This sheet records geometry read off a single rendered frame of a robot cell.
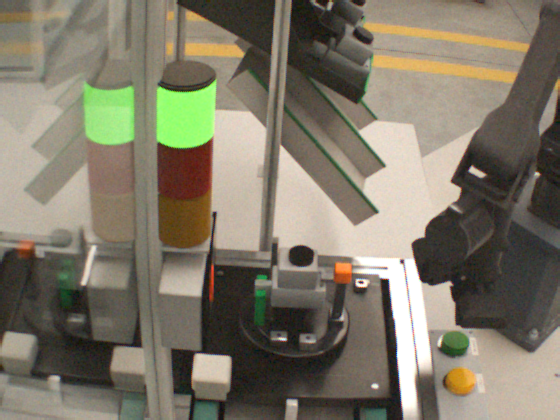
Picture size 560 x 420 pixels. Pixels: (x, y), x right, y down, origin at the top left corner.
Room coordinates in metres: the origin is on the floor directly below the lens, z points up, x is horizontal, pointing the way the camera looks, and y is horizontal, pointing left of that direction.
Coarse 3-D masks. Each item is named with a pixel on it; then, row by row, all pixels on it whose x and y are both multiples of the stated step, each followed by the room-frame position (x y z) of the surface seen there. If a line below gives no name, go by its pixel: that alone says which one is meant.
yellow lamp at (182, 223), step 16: (208, 192) 0.58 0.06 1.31; (160, 208) 0.56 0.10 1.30; (176, 208) 0.56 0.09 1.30; (192, 208) 0.56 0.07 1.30; (208, 208) 0.57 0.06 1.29; (160, 224) 0.56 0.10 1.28; (176, 224) 0.56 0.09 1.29; (192, 224) 0.56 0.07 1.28; (208, 224) 0.57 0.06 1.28; (176, 240) 0.56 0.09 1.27; (192, 240) 0.56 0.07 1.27
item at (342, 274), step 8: (336, 264) 0.78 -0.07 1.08; (344, 264) 0.78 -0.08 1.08; (328, 272) 0.78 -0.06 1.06; (336, 272) 0.77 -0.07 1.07; (344, 272) 0.77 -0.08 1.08; (328, 280) 0.77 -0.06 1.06; (336, 280) 0.77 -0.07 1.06; (344, 280) 0.77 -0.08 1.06; (336, 288) 0.77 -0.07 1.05; (344, 288) 0.77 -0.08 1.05; (336, 296) 0.77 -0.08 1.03; (344, 296) 0.77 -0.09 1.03; (336, 304) 0.77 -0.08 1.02; (336, 312) 0.77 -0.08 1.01
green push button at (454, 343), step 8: (448, 336) 0.77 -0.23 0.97; (456, 336) 0.78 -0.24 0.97; (464, 336) 0.78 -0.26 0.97; (440, 344) 0.77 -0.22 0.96; (448, 344) 0.76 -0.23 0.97; (456, 344) 0.76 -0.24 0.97; (464, 344) 0.76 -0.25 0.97; (448, 352) 0.75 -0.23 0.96; (456, 352) 0.75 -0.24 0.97; (464, 352) 0.75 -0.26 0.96
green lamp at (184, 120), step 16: (160, 96) 0.56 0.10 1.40; (176, 96) 0.56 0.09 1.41; (192, 96) 0.56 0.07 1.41; (208, 96) 0.57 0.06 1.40; (160, 112) 0.56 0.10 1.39; (176, 112) 0.56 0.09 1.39; (192, 112) 0.56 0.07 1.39; (208, 112) 0.57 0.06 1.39; (160, 128) 0.56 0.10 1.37; (176, 128) 0.56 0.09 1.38; (192, 128) 0.56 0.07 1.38; (208, 128) 0.57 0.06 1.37; (176, 144) 0.56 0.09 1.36; (192, 144) 0.56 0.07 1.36
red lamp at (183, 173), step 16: (160, 144) 0.57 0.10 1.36; (208, 144) 0.57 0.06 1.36; (160, 160) 0.56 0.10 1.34; (176, 160) 0.56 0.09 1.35; (192, 160) 0.56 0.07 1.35; (208, 160) 0.57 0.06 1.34; (160, 176) 0.56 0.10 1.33; (176, 176) 0.56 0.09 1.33; (192, 176) 0.56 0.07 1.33; (208, 176) 0.57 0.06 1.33; (160, 192) 0.56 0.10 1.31; (176, 192) 0.56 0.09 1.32; (192, 192) 0.56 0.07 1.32
